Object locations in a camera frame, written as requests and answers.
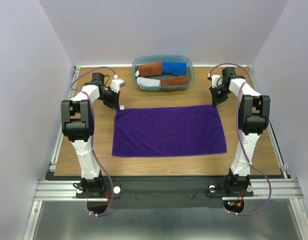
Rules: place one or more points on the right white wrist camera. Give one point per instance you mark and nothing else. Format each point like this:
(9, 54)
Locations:
(216, 80)

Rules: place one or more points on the aluminium frame rail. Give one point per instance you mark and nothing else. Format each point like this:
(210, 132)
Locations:
(58, 214)

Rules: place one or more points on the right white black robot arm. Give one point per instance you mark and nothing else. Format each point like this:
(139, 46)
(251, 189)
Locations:
(252, 118)

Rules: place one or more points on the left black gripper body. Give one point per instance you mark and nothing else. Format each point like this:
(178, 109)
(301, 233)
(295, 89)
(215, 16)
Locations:
(109, 98)

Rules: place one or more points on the purple towel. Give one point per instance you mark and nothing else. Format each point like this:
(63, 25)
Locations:
(168, 132)

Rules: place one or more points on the upper brown rolled towel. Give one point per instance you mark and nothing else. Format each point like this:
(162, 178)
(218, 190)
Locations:
(149, 70)

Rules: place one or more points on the white rolled towel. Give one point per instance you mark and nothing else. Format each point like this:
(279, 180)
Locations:
(147, 82)

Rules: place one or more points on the brown rolled towel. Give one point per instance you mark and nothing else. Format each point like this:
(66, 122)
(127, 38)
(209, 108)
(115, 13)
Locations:
(174, 81)
(149, 70)

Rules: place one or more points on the lower brown rolled towel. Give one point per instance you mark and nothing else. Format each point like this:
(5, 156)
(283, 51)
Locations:
(174, 81)

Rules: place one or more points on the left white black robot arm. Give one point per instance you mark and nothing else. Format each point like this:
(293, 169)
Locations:
(78, 125)

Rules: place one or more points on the blue rolled towel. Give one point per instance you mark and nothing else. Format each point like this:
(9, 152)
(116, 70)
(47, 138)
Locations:
(174, 68)

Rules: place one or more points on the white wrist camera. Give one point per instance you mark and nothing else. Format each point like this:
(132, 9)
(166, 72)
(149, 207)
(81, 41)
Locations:
(216, 80)
(117, 84)

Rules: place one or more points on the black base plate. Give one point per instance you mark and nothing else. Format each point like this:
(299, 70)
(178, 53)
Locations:
(155, 192)

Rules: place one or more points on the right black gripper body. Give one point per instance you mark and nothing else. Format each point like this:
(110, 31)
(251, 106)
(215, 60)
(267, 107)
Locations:
(220, 90)

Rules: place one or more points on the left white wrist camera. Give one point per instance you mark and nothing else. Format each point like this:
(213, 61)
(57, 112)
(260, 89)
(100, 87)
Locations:
(117, 84)

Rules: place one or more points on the teal plastic bin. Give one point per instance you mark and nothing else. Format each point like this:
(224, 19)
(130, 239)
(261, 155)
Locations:
(155, 58)

